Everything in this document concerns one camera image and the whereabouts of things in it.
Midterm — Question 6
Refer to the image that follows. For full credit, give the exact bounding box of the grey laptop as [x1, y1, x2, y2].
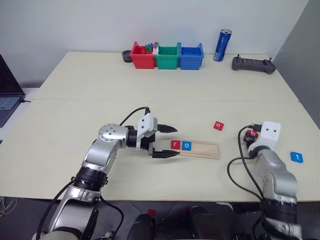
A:
[0, 53, 26, 128]

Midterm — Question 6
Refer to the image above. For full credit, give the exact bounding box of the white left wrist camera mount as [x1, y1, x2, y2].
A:
[135, 113, 159, 151]

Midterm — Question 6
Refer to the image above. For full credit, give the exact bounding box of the wooden letter tray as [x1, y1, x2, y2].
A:
[152, 139, 221, 161]

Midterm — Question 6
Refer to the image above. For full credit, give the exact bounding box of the beige robot torso cover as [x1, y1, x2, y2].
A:
[31, 226, 85, 240]

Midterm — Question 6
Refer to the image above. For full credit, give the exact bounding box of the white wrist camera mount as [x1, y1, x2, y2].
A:
[135, 113, 159, 151]
[249, 121, 281, 152]

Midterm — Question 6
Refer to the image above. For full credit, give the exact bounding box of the blue plastic bin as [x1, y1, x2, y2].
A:
[177, 42, 205, 71]

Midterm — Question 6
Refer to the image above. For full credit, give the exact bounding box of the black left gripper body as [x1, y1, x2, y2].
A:
[139, 123, 163, 159]

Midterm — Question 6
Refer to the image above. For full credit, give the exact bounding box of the grey handheld controller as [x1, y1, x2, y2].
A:
[231, 54, 277, 75]

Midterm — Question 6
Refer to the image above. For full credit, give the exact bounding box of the blue drink can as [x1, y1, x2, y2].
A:
[212, 28, 233, 63]

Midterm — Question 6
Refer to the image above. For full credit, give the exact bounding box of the red plastic bin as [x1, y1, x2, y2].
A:
[131, 41, 158, 70]

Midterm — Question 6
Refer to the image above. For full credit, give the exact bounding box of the red letter b block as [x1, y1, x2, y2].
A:
[246, 128, 260, 141]

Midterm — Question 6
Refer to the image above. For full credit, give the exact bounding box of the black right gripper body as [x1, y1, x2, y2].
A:
[242, 129, 256, 151]

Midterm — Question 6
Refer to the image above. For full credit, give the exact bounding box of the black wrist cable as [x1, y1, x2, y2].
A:
[118, 106, 151, 127]
[226, 121, 265, 203]

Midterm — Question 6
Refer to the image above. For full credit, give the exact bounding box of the dark grey round bowl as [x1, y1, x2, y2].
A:
[121, 49, 135, 63]

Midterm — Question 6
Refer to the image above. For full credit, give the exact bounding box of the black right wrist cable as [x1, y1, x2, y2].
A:
[226, 121, 265, 203]

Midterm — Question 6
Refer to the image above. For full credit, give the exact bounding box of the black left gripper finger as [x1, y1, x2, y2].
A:
[159, 124, 179, 134]
[151, 149, 181, 160]

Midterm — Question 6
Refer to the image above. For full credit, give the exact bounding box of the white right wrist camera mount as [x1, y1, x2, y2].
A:
[249, 121, 281, 152]

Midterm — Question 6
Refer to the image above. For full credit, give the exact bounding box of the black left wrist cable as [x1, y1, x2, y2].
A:
[118, 106, 151, 127]

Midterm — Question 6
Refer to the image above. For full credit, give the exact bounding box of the green plastic bin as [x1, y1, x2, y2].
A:
[154, 41, 181, 70]

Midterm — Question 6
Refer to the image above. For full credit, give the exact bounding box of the blue letter t block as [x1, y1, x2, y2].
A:
[290, 151, 304, 163]

